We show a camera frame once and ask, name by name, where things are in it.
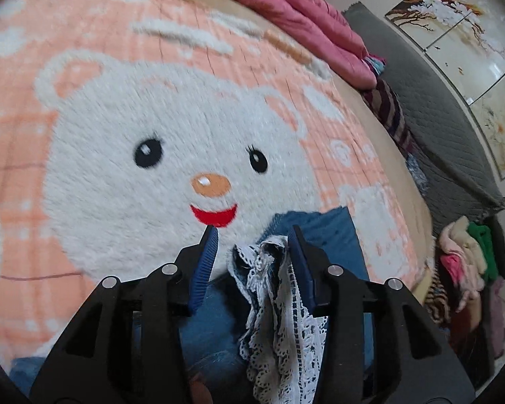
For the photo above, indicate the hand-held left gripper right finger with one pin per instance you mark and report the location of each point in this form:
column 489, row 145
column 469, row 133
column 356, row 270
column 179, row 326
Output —
column 299, row 261

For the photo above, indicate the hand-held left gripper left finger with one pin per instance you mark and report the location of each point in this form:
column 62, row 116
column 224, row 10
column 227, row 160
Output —
column 205, row 263

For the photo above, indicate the blue pants with white lace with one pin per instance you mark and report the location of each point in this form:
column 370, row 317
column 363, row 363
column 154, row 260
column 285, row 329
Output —
column 341, row 235

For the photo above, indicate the person's left hand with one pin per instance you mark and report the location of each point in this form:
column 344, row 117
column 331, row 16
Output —
column 202, row 394

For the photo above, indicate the brown striped garment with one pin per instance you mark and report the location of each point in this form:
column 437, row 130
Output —
column 437, row 298

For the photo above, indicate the blue patterned cloth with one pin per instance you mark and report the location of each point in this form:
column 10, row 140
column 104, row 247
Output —
column 416, row 172

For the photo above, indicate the pile of colourful clothes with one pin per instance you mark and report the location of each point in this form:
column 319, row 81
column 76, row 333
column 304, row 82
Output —
column 461, row 248

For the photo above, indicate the peach bear printed blanket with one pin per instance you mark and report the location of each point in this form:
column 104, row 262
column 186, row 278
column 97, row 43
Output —
column 130, row 105

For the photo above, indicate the dark striped cloth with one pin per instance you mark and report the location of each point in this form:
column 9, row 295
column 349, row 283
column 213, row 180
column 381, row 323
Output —
column 387, row 109

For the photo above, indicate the green garment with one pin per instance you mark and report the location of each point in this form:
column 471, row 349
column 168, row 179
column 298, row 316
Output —
column 484, row 244

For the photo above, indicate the grey quilted mat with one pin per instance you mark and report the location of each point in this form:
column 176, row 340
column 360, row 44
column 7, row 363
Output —
column 437, row 134

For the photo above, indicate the pink and blue cloth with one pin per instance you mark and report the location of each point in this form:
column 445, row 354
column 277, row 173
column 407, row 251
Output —
column 375, row 64

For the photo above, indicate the pink duvet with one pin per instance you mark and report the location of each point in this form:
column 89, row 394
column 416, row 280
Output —
column 311, row 21

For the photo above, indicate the tree wall painting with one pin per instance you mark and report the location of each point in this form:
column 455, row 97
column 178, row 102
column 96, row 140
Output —
column 467, row 50

